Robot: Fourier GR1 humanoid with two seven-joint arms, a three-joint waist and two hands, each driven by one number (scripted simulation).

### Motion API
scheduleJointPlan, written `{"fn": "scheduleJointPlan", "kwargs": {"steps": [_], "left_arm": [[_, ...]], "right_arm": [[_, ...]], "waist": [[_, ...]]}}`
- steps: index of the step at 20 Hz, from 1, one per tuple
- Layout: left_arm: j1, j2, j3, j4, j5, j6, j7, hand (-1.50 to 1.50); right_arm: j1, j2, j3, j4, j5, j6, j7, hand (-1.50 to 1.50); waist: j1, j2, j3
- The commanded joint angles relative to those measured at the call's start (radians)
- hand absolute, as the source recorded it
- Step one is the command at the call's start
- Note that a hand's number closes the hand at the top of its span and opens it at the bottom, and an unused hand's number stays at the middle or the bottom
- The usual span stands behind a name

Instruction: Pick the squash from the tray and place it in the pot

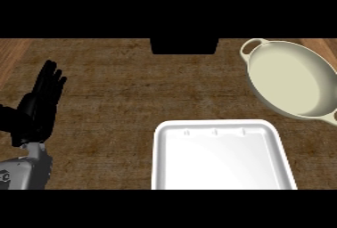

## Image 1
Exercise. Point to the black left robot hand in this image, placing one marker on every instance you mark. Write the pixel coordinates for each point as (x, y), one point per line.
(39, 109)

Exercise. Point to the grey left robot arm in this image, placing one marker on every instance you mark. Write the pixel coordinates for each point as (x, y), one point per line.
(24, 170)

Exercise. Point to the white foam tray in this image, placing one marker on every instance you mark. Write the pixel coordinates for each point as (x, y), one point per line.
(219, 157)

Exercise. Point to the cream oval pot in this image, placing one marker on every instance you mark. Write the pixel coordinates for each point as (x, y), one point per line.
(287, 83)

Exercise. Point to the black box-shaped object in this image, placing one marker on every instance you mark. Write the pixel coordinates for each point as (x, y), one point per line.
(183, 46)

